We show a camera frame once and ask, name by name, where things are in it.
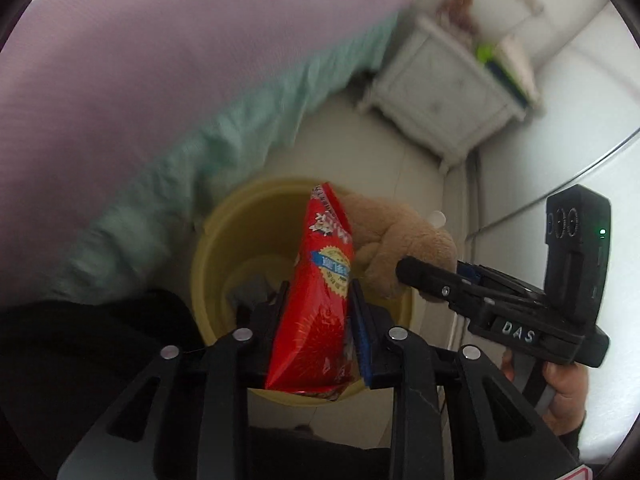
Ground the plush doll on nightstand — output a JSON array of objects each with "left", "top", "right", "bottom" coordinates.
[{"left": 435, "top": 0, "right": 480, "bottom": 44}]

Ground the round bed purple sheet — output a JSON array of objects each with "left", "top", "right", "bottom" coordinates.
[{"left": 1, "top": 0, "right": 408, "bottom": 307}]

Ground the tan teddy bear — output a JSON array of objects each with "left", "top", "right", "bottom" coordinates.
[{"left": 340, "top": 193, "right": 458, "bottom": 299}]

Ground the person right hand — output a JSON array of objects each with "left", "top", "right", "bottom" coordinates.
[{"left": 501, "top": 349, "right": 590, "bottom": 437}]

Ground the books stack on nightstand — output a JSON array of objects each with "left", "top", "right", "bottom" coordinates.
[{"left": 475, "top": 35, "right": 541, "bottom": 108}]

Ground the red snack bag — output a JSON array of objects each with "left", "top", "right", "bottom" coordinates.
[{"left": 265, "top": 183, "right": 354, "bottom": 396}]

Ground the blue grey face mask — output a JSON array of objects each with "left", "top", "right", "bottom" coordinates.
[{"left": 227, "top": 274, "right": 273, "bottom": 312}]

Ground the white nightstand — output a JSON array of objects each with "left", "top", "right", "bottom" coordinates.
[{"left": 357, "top": 15, "right": 527, "bottom": 174}]

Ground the yellow trash bin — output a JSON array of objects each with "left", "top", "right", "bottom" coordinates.
[{"left": 188, "top": 178, "right": 417, "bottom": 406}]

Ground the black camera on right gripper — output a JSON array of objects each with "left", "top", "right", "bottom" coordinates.
[{"left": 544, "top": 184, "right": 612, "bottom": 326}]

